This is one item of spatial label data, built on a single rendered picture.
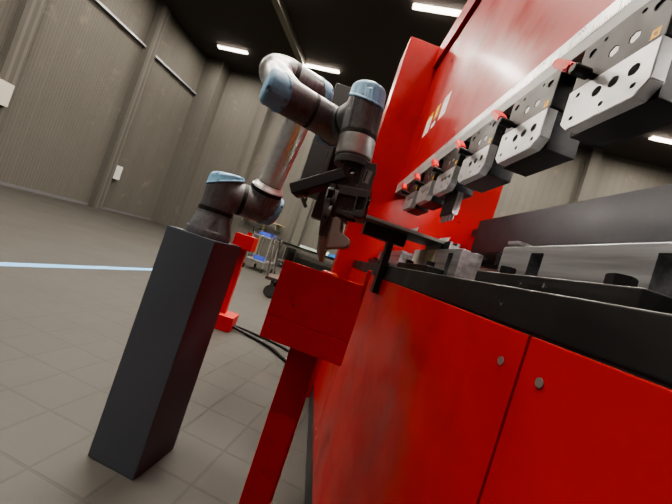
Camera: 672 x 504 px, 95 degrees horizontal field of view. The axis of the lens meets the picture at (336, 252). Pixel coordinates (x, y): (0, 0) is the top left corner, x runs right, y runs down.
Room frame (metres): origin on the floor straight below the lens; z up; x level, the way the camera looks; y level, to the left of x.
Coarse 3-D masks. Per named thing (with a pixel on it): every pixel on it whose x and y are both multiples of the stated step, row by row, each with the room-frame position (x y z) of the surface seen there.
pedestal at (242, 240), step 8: (248, 232) 2.66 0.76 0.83; (240, 240) 2.53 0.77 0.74; (248, 240) 2.54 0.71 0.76; (256, 240) 2.64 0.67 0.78; (248, 248) 2.54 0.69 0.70; (240, 256) 2.60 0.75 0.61; (240, 264) 2.60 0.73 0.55; (232, 280) 2.60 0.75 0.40; (232, 288) 2.60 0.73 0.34; (224, 304) 2.60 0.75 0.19; (224, 312) 2.61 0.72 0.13; (232, 312) 2.72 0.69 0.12; (224, 320) 2.54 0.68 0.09; (232, 320) 2.54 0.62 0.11; (216, 328) 2.53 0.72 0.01; (224, 328) 2.54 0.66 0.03; (232, 328) 2.65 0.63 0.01
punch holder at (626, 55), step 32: (608, 32) 0.50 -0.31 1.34; (640, 32) 0.44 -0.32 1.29; (608, 64) 0.48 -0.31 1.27; (640, 64) 0.41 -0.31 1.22; (576, 96) 0.53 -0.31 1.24; (608, 96) 0.45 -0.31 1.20; (640, 96) 0.41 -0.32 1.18; (576, 128) 0.51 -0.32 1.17; (608, 128) 0.49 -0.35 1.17; (640, 128) 0.46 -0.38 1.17
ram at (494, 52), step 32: (512, 0) 0.98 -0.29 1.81; (544, 0) 0.76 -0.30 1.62; (576, 0) 0.62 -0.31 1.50; (608, 0) 0.53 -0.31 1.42; (640, 0) 0.46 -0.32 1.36; (480, 32) 1.21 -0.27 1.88; (512, 32) 0.90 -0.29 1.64; (544, 32) 0.71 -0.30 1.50; (576, 32) 0.59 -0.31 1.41; (448, 64) 1.59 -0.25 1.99; (480, 64) 1.09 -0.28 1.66; (512, 64) 0.83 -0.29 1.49; (480, 96) 0.99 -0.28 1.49; (512, 96) 0.77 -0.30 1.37; (416, 128) 1.88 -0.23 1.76; (448, 128) 1.22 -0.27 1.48; (480, 128) 0.90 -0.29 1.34; (416, 160) 1.60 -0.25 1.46
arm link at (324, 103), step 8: (320, 104) 0.64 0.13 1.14; (328, 104) 0.65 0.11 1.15; (320, 112) 0.64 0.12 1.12; (328, 112) 0.65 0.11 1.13; (336, 112) 0.64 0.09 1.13; (312, 120) 0.65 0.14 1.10; (320, 120) 0.65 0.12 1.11; (328, 120) 0.66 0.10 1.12; (336, 120) 0.65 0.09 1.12; (312, 128) 0.67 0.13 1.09; (320, 128) 0.67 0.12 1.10; (328, 128) 0.67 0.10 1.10; (336, 128) 0.65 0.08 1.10; (320, 136) 0.70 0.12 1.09; (328, 136) 0.69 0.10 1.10; (336, 136) 0.67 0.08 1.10; (328, 144) 0.73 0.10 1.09; (336, 144) 0.71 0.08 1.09
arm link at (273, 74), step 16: (272, 64) 0.79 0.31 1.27; (288, 64) 0.87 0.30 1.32; (272, 80) 0.59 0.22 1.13; (288, 80) 0.61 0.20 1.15; (272, 96) 0.60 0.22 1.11; (288, 96) 0.61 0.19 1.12; (304, 96) 0.62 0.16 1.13; (320, 96) 0.65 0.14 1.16; (288, 112) 0.63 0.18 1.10; (304, 112) 0.64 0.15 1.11
